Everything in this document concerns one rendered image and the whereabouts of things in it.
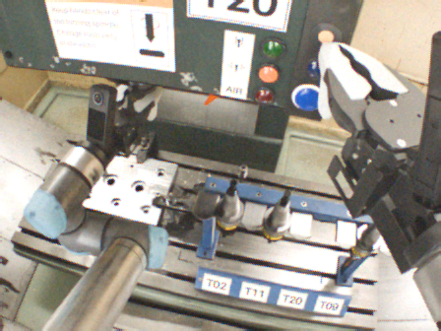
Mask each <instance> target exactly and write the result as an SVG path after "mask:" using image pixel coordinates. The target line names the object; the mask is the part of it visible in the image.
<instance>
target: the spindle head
mask: <svg viewBox="0 0 441 331"><path fill-rule="evenodd" d="M309 1H310V0H291V4H290V8H289V15H288V18H287V20H288V22H287V25H286V29H285V32H283V31H278V30H273V29H267V28H262V27H256V26H251V25H245V24H235V23H230V22H224V21H219V20H214V19H203V18H198V17H187V6H188V0H173V3H172V7H173V20H174V21H173V32H174V45H173V47H174V60H175V72H174V71H168V70H159V69H154V68H150V67H149V68H145V67H140V66H135V65H134V66H130V65H126V64H117V63H107V62H102V61H100V62H98V61H94V60H92V61H90V60H86V59H83V60H81V59H77V58H76V59H73V58H65V57H61V58H60V55H59V53H58V52H59V51H58V49H57V45H56V41H55V38H54V34H53V29H52V26H51V23H50V20H49V18H50V17H49V14H48V11H47V7H46V6H47V5H46V4H45V3H46V2H45V0H0V48H1V49H0V50H1V52H2V55H3V57H4V59H5V62H6V64H7V65H9V67H14V68H16V67H17V68H25V69H27V68H28V69H34V70H42V71H45V70H46V71H50V72H51V71H54V72H57V73H58V72H61V73H70V74H78V75H82V76H84V75H86V76H90V77H93V76H95V77H100V78H108V79H112V80H121V81H126V82H135V83H140V84H145V85H146V84H149V85H154V86H159V87H164V88H167V87H169V88H174V89H178V90H183V91H187V92H193V93H203V94H208V95H213V96H218V97H223V98H228V99H237V100H243V101H248V102H252V103H256V102H255V101H254V100H253V98H252V94H253V92H254V90H255V89H256V88H258V87H261V86H267V87H270V88H272V89H273V90H274V91H275V92H276V94H277V99H276V101H275V102H274V103H273V104H271V105H268V106H271V107H277V108H282V109H284V106H285V103H286V100H287V96H288V92H289V86H290V82H291V79H292V76H293V69H294V66H295V63H296V60H297V58H296V56H297V53H298V50H299V47H300V46H299V44H300V41H301V39H302V32H303V29H304V24H305V21H306V15H307V12H308V6H309V4H310V2H309ZM360 1H361V2H360V3H359V5H360V6H359V7H358V11H357V14H356V18H355V20H354V24H353V28H352V30H351V34H350V38H349V39H348V43H347V45H348V46H350V45H351V43H352V39H353V37H354V33H355V29H356V27H357V24H358V20H359V17H360V15H361V11H362V8H363V4H364V3H365V2H364V1H365V0H360ZM224 31H230V32H236V33H250V34H254V35H255V39H254V45H253V51H252V55H253V57H252V62H251V68H250V74H249V81H248V87H247V93H246V97H247V99H238V98H233V97H227V96H223V95H221V79H222V66H223V42H224ZM267 37H277V38H279V39H281V40H282V41H283V42H284V44H285V46H286V52H285V56H284V57H283V58H281V59H279V60H276V61H272V60H268V59H266V58H265V57H264V56H263V55H262V53H261V52H260V46H261V41H263V40H264V39H265V38H267ZM263 63H273V64H275V65H277V66H278V67H279V68H280V69H281V71H282V76H281V78H280V79H279V80H278V81H277V82H276V83H275V84H272V85H266V84H263V83H261V82H260V80H259V79H258V78H257V75H256V72H257V69H256V68H257V67H258V66H260V65H261V64H263Z"/></svg>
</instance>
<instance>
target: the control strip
mask: <svg viewBox="0 0 441 331"><path fill-rule="evenodd" d="M309 2H310V4H309V7H308V12H307V15H306V21H305V24H304V29H303V32H302V39H301V41H300V44H299V46H300V47H299V50H298V53H297V56H296V58H297V60H296V63H295V66H294V69H293V76H292V79H291V82H290V86H289V92H288V96H287V100H286V103H285V106H284V114H286V115H289V116H295V117H299V118H304V119H309V120H314V121H319V122H321V119H322V115H321V114H320V113H319V110H318V108H316V110H304V109H301V108H299V107H298V106H297V105H296V104H295V103H294V96H295V94H296V93H297V92H298V91H300V89H303V88H308V89H313V90H316V91H317V92H319V89H320V84H321V77H318V78H315V77H312V76H311V75H310V74H309V73H308V72H307V68H308V65H309V64H311V63H313V62H318V63H319V56H318V55H319V52H320V49H321V45H322V42H321V41H320V40H319V34H320V33H321V32H323V31H326V32H330V33H331V34H332V35H333V40H332V42H335V43H344V44H347V43H348V39H349V38H350V34H351V30H352V28H353V24H354V20H355V18H356V14H357V11H358V7H359V6H360V5H359V3H360V2H361V1H360V0H310V1H309ZM267 42H276V43H278V44H280V45H281V46H282V47H283V53H282V55H281V56H278V57H277V58H271V57H268V56H267V55H266V54H265V53H264V50H263V46H264V45H265V44H266V43H267ZM260 52H261V53H262V55H263V56H264V57H265V58H266V59H268V60H272V61H276V60H279V59H281V58H283V57H284V56H285V52H286V46H285V44H284V42H283V41H282V40H281V39H279V38H277V37H267V38H265V39H264V40H263V41H261V46H260ZM264 67H267V68H272V69H275V70H276V71H277V73H278V77H277V78H276V79H275V80H274V82H271V83H268V82H264V81H263V80H262V79H261V78H260V77H259V72H260V70H261V69H262V68H264ZM256 69H257V72H256V75H257V78H258V79H259V80H260V82H261V83H263V84H266V85H272V84H275V83H276V82H277V81H278V80H279V79H280V78H281V76H282V71H281V69H280V68H279V67H278V66H277V65H275V64H273V63H263V64H261V65H260V66H258V67H257V68H256ZM260 91H267V92H269V93H270V94H271V95H272V96H273V100H272V101H271V102H270V103H267V104H262V103H259V102H258V101H257V100H256V94H257V93H258V92H260ZM252 98H253V100H254V101H255V102H256V103H258V104H260V105H262V106H268V105H271V104H273V103H274V102H275V101H276V99H277V94H276V92H275V91H274V90H273V89H272V88H270V87H267V86H261V87H258V88H256V89H255V90H254V92H253V94H252Z"/></svg>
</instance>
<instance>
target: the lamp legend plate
mask: <svg viewBox="0 0 441 331"><path fill-rule="evenodd" d="M254 39H255V35H254V34H250V33H236V32H230V31H224V42H223V66H222V79H221V92H220V94H221V95H223V96H227V97H233V98H238V99H247V97H246V93H247V87H248V81H249V74H250V68H251V62H252V57H253V55H252V51H253V45H254Z"/></svg>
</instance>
